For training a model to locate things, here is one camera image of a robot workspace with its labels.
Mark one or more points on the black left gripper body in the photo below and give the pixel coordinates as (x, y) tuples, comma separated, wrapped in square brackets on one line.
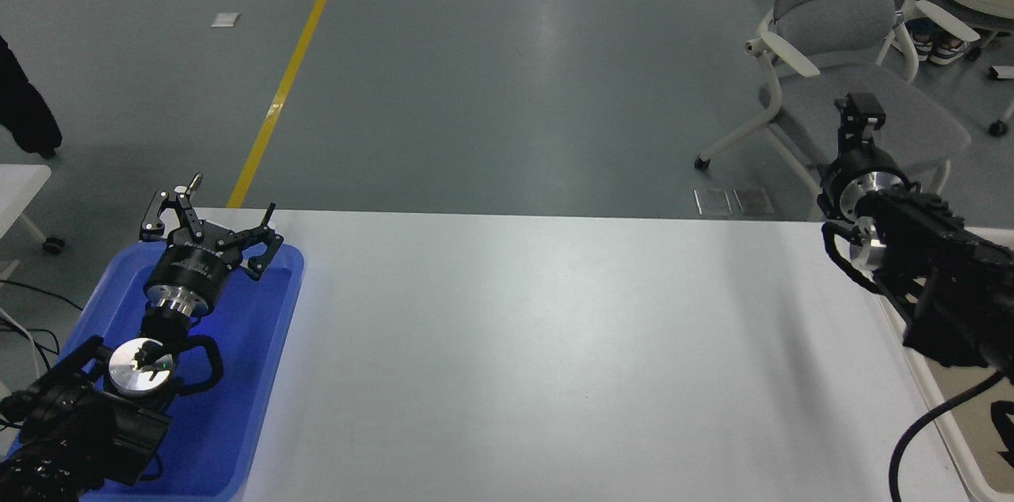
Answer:
[(188, 271)]

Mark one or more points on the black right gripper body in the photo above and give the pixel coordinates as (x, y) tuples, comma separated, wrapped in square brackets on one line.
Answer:
[(859, 163)]

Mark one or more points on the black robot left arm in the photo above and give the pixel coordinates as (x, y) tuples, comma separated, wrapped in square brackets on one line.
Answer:
[(75, 427)]

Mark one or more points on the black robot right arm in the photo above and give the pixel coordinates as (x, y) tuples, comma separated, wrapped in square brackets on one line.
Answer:
[(943, 280)]

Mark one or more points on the clear square floor plate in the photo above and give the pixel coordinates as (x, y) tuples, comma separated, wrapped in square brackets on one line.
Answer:
[(751, 199), (712, 201)]

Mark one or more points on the blue plastic tray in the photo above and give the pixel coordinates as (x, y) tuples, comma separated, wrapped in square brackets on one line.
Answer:
[(238, 375)]

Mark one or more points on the grey office chair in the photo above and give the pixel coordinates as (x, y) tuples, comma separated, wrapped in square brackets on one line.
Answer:
[(832, 3)]

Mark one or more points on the small white wheeled table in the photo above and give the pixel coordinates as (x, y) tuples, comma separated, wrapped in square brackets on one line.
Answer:
[(20, 193)]

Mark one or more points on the large pale bin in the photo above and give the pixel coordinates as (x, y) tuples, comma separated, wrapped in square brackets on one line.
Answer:
[(962, 439)]

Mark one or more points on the white frame chair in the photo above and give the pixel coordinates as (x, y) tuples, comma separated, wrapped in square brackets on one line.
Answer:
[(935, 15)]

